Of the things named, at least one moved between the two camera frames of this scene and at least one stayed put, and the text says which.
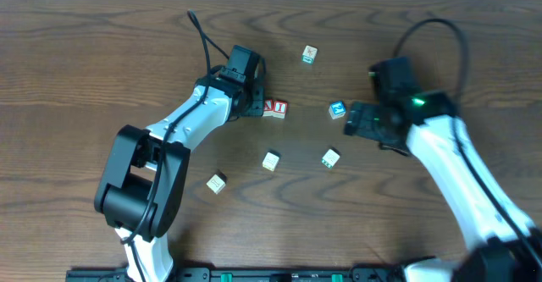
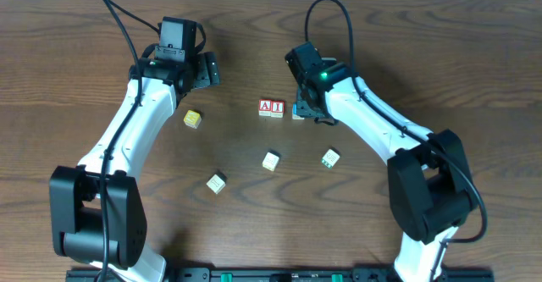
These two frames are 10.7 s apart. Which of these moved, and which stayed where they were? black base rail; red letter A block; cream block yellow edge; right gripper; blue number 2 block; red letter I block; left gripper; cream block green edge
Moved: left gripper; right gripper; blue number 2 block
Stayed: red letter I block; red letter A block; cream block green edge; cream block yellow edge; black base rail
